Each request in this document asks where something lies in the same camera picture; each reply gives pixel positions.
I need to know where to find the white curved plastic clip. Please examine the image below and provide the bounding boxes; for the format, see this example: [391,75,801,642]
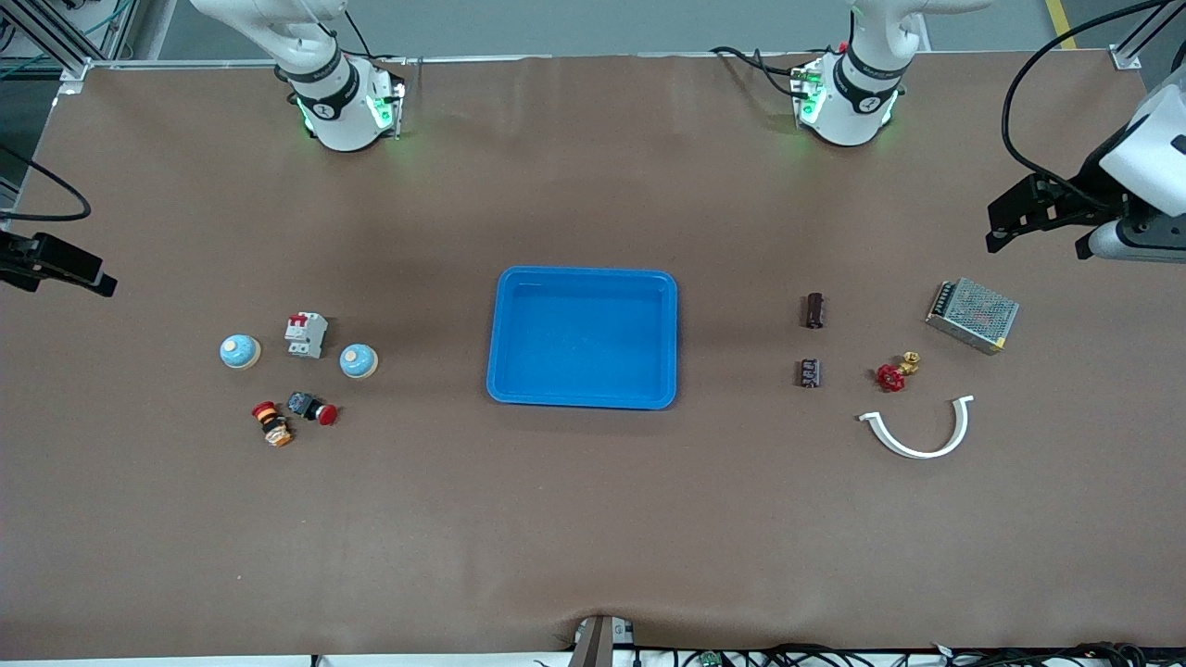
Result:
[858,395,976,460]

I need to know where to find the black red emergency stop button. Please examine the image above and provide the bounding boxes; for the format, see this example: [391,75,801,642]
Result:
[285,391,339,427]

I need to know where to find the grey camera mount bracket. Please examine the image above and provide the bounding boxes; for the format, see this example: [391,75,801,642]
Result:
[567,613,637,667]

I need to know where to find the blue plastic tray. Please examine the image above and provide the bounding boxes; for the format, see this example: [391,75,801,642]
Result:
[486,266,679,410]

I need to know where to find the aluminium frame with green cables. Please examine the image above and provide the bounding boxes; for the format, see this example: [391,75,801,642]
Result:
[0,0,140,94]

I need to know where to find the aluminium frame post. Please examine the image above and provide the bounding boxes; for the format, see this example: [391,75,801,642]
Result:
[1110,0,1186,71]

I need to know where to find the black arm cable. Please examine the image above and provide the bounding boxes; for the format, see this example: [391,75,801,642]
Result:
[0,144,92,223]
[1001,0,1186,191]

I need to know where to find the orange red push button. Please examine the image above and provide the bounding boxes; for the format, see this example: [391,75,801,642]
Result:
[251,401,295,448]

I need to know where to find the metal mesh power supply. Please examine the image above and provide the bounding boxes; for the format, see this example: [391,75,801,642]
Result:
[925,277,1021,356]

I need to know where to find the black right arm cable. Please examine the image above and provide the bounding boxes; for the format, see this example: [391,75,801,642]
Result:
[0,144,92,223]

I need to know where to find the white circuit breaker red switch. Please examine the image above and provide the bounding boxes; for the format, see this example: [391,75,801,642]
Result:
[284,312,329,359]

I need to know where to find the red handle brass valve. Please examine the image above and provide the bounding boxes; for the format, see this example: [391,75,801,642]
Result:
[877,351,922,393]

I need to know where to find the black base cables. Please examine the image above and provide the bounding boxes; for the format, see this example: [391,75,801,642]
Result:
[712,44,816,101]
[341,7,413,68]

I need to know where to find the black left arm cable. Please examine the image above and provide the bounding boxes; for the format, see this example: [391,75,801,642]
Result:
[1001,0,1186,191]

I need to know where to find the brown table mat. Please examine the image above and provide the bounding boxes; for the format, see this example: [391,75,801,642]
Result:
[0,51,1186,661]

